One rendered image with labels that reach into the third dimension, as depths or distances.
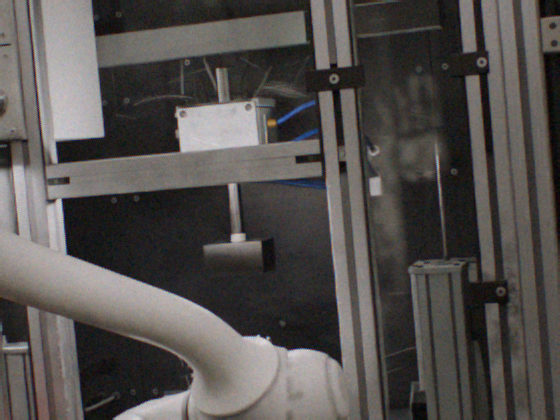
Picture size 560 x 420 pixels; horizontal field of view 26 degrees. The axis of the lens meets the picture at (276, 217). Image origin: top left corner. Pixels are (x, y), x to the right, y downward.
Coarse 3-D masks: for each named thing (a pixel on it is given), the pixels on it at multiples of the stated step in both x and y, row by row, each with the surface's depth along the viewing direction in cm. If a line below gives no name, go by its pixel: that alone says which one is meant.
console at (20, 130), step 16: (0, 0) 157; (0, 16) 157; (0, 32) 157; (16, 32) 158; (0, 48) 157; (16, 48) 157; (0, 64) 157; (16, 64) 157; (0, 80) 157; (16, 80) 157; (0, 96) 157; (16, 96) 157; (0, 112) 157; (16, 112) 157; (0, 128) 158; (16, 128) 157
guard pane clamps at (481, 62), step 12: (456, 60) 142; (468, 60) 142; (480, 60) 141; (312, 72) 147; (324, 72) 146; (336, 72) 146; (348, 72) 146; (360, 72) 145; (456, 72) 142; (468, 72) 142; (480, 72) 141; (312, 84) 147; (324, 84) 147; (336, 84) 146; (348, 84) 146; (360, 84) 145; (480, 288) 143; (492, 288) 143; (504, 288) 142; (480, 300) 143; (492, 300) 143; (504, 300) 143
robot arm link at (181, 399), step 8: (184, 392) 134; (152, 400) 137; (160, 400) 135; (168, 400) 133; (176, 400) 133; (184, 400) 132; (136, 408) 134; (144, 408) 133; (152, 408) 133; (160, 408) 132; (168, 408) 132; (176, 408) 132; (184, 408) 131; (120, 416) 134; (128, 416) 132; (136, 416) 132; (144, 416) 132; (152, 416) 131; (160, 416) 131; (168, 416) 131; (176, 416) 131; (184, 416) 130
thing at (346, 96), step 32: (320, 0) 146; (320, 32) 146; (32, 64) 157; (320, 64) 147; (32, 96) 157; (320, 96) 147; (352, 96) 146; (32, 128) 158; (352, 128) 146; (32, 160) 158; (352, 160) 147; (352, 192) 147; (352, 224) 147; (32, 320) 160; (32, 352) 160; (64, 352) 160; (352, 352) 148; (64, 384) 159; (352, 384) 149; (64, 416) 160; (352, 416) 149
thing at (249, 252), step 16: (240, 192) 173; (240, 208) 172; (240, 224) 172; (240, 240) 172; (256, 240) 171; (272, 240) 174; (208, 256) 172; (224, 256) 171; (240, 256) 170; (256, 256) 170; (272, 256) 174; (208, 272) 172; (224, 272) 171; (240, 272) 170; (256, 272) 170
